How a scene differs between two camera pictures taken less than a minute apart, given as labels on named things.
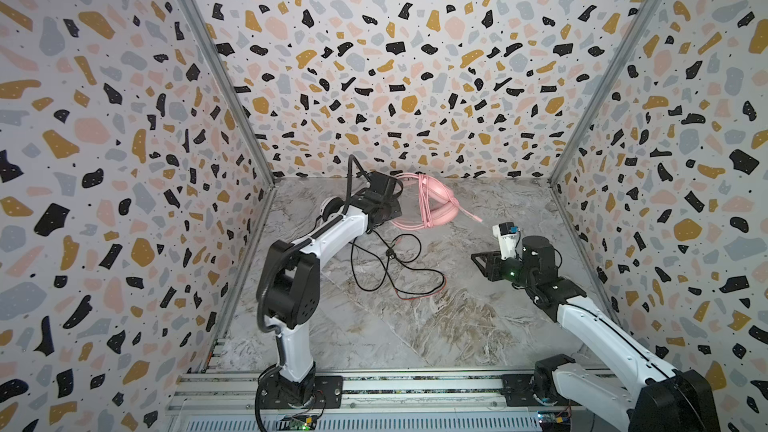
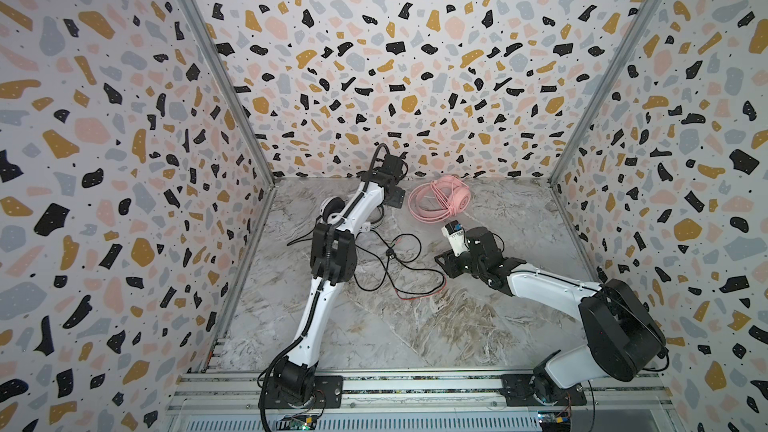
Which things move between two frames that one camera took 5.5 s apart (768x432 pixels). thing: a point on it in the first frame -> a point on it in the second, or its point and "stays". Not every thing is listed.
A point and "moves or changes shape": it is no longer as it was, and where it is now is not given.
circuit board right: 554,421 stays
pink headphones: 438,204 moves or changes shape
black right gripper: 496,266 -> 454,261
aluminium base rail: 428,401 stays
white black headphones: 330,206 stays
